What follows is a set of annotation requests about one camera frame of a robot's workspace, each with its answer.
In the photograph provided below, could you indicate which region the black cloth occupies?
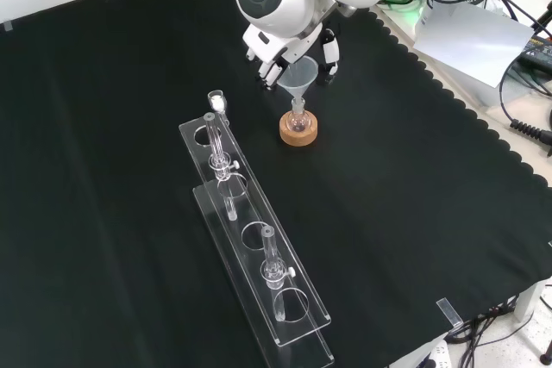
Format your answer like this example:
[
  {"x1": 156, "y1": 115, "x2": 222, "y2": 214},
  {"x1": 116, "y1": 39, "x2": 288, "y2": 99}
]
[{"x1": 0, "y1": 0, "x2": 552, "y2": 368}]

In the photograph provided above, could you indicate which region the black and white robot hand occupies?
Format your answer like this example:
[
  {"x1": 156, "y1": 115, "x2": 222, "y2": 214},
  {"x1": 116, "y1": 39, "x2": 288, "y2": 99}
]
[{"x1": 241, "y1": 24, "x2": 342, "y2": 92}]

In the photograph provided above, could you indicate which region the pale board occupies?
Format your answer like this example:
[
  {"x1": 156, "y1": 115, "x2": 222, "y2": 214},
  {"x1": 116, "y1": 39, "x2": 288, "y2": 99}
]
[{"x1": 412, "y1": 5, "x2": 536, "y2": 89}]

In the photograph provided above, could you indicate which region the white table leg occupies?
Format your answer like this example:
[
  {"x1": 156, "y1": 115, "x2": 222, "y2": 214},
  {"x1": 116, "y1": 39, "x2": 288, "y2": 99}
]
[{"x1": 514, "y1": 280, "x2": 545, "y2": 323}]

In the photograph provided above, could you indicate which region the clear glass weighing funnel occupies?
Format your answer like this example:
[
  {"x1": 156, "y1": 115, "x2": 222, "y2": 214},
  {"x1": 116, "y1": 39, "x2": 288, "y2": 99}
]
[{"x1": 207, "y1": 90, "x2": 230, "y2": 124}]

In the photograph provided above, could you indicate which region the clear plastic funnel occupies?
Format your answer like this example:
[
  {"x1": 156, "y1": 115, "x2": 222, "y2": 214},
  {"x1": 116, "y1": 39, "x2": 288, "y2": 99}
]
[{"x1": 276, "y1": 55, "x2": 320, "y2": 105}]

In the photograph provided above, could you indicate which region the white power strip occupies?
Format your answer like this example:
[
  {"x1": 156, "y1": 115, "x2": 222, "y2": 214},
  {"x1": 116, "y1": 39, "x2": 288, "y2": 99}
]
[{"x1": 414, "y1": 339, "x2": 454, "y2": 368}]

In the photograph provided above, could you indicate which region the black cable bundle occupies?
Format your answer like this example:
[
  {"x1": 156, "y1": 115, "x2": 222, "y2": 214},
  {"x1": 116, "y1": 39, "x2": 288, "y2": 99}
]
[{"x1": 446, "y1": 294, "x2": 552, "y2": 368}]

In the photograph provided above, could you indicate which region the clear plastic cloth clip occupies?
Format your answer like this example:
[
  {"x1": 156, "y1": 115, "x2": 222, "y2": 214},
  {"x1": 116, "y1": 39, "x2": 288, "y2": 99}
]
[{"x1": 436, "y1": 297, "x2": 463, "y2": 328}]

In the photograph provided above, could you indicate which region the black electronic device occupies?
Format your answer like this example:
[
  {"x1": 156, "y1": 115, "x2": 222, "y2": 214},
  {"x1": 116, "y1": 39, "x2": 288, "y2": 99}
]
[{"x1": 518, "y1": 34, "x2": 552, "y2": 71}]

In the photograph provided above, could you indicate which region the clear acrylic funnel stand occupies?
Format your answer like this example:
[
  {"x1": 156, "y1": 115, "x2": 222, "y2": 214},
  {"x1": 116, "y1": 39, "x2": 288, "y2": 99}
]
[{"x1": 178, "y1": 112, "x2": 336, "y2": 365}]

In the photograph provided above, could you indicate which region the cork ring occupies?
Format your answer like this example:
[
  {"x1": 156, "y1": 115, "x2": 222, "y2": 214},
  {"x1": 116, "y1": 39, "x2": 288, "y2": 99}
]
[{"x1": 279, "y1": 111, "x2": 321, "y2": 147}]

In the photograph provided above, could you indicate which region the clear round-bottom flask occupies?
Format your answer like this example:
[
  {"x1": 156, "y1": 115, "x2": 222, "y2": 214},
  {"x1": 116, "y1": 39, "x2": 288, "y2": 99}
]
[{"x1": 287, "y1": 97, "x2": 311, "y2": 134}]

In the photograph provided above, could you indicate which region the black coiled cable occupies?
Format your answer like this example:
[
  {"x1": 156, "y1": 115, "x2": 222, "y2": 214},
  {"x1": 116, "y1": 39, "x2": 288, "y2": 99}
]
[{"x1": 499, "y1": 55, "x2": 552, "y2": 148}]

